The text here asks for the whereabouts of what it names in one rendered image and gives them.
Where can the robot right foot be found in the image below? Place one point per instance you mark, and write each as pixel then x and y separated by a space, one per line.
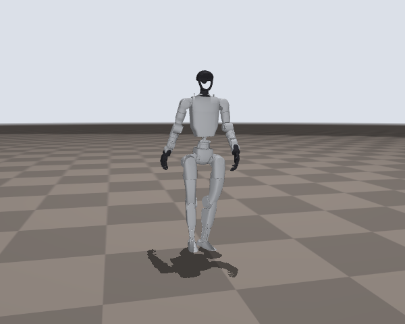
pixel 192 247

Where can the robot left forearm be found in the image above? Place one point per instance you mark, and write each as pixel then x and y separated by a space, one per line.
pixel 230 135

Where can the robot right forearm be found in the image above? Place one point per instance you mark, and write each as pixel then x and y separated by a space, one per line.
pixel 171 141

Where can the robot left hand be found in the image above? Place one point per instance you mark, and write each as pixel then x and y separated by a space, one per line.
pixel 236 153

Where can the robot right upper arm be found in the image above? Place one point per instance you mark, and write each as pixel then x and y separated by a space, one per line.
pixel 181 113

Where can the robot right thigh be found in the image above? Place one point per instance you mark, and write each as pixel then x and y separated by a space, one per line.
pixel 188 162

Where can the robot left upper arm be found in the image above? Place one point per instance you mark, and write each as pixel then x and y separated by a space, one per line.
pixel 225 115

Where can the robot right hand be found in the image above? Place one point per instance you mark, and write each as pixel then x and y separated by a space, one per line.
pixel 164 159

